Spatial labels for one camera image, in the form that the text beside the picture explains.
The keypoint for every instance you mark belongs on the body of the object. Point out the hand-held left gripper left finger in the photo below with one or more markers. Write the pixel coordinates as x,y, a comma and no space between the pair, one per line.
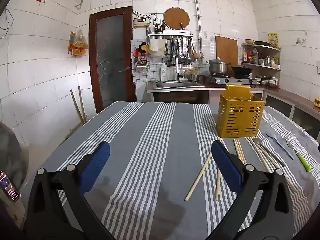
96,162

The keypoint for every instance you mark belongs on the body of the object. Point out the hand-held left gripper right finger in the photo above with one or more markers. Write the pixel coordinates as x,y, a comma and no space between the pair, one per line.
225,165

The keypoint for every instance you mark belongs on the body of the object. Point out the metal spoon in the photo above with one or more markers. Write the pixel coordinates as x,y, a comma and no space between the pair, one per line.
258,141

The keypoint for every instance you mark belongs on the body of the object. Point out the yellow perforated utensil holder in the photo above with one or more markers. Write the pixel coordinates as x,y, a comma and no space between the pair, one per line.
237,120

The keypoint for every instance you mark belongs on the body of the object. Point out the row of hanging kitchen utensils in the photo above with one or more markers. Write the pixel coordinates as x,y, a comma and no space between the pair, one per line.
182,52

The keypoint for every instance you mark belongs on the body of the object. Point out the wooden stick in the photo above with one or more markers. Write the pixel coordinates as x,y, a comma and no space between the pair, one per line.
82,105
76,107

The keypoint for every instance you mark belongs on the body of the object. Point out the grey striped tablecloth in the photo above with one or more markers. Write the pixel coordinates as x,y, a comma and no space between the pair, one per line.
160,142

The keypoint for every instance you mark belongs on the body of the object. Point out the gas stove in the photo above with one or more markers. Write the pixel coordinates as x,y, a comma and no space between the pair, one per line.
232,80

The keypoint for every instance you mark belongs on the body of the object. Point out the dark grey cloth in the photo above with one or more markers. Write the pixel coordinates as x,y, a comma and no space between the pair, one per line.
11,150

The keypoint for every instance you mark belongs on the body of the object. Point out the smartphone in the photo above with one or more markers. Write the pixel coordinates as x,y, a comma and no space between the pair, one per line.
8,186

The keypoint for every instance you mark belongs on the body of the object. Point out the small steel pot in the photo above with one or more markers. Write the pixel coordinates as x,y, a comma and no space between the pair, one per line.
193,77

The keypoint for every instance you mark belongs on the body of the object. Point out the kitchen counter with cabinets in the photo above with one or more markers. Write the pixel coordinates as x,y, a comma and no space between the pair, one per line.
287,95

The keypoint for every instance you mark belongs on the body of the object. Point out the stack of bowls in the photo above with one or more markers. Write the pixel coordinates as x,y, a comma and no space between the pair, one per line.
268,81

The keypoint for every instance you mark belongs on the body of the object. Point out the steel sink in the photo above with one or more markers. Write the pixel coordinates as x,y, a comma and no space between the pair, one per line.
175,84

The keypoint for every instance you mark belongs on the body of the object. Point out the black wok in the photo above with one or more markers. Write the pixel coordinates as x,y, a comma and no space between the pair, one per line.
242,71

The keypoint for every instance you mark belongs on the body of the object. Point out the steel pot with lid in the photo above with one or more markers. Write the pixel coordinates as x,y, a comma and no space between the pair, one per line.
218,67

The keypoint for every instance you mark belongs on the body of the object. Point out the steel faucet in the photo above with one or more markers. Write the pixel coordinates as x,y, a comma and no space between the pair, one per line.
178,70

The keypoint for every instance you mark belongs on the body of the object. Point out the brown door with frosted glass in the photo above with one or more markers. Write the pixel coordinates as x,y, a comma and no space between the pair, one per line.
110,55

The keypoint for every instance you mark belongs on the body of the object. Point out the egg carton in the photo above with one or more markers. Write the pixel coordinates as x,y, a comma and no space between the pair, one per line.
317,103

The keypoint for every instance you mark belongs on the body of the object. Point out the white soap bottle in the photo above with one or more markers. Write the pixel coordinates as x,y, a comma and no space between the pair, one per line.
163,72

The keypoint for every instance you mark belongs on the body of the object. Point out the row of condiment bottles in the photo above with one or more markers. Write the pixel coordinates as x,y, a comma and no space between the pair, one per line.
255,56

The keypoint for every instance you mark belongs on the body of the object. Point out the rectangular wooden cutting board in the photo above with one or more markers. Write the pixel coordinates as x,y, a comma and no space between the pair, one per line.
226,51

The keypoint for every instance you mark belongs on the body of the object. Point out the plastic bag with orange contents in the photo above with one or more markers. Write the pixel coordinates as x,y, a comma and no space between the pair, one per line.
80,46

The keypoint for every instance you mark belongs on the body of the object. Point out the red yellow hanging cloths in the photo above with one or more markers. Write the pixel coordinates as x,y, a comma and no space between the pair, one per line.
142,48

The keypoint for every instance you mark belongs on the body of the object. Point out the tan bowl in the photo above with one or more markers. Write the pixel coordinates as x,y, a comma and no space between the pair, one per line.
249,41

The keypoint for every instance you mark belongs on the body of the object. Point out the dark shallow pan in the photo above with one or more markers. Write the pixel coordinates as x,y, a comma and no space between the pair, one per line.
262,43

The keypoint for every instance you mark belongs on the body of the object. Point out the white hanging cloth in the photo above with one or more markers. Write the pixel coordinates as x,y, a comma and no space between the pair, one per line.
157,46

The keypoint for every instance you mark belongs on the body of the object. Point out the knives in rack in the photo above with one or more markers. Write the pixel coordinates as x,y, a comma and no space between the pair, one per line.
158,27

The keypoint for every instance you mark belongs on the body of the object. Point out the round wooden board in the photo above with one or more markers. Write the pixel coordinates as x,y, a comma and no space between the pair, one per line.
175,17

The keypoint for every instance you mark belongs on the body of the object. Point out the corner wall shelf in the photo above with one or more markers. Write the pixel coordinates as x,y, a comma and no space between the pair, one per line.
270,66

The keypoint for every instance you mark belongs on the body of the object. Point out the yellow wall poster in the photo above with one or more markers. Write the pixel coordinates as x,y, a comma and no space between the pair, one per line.
273,40

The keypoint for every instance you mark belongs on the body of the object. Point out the metal wall rack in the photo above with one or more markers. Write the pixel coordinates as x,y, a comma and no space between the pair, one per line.
170,34

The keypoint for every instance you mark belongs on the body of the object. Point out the wall sticker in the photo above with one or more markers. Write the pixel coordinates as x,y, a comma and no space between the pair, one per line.
298,40

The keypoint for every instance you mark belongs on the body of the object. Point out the wall controller box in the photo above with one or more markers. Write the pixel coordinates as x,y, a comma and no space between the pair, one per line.
141,23

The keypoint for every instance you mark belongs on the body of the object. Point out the wall power socket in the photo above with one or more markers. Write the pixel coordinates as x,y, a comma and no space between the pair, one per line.
157,21

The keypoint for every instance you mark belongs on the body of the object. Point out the metal wall pipe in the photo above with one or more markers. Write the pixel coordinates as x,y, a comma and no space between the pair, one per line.
197,5

